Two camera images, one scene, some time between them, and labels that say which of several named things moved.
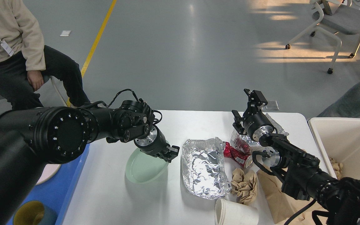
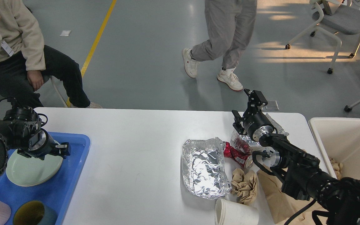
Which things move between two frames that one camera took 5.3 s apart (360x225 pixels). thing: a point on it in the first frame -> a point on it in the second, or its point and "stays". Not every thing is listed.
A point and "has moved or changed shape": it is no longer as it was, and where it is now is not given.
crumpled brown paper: (243, 186) stays
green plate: (142, 167) has moved or changed shape
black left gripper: (154, 144) -> (40, 145)
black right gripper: (255, 122) stays
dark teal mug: (34, 212) stays
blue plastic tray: (54, 192) stays
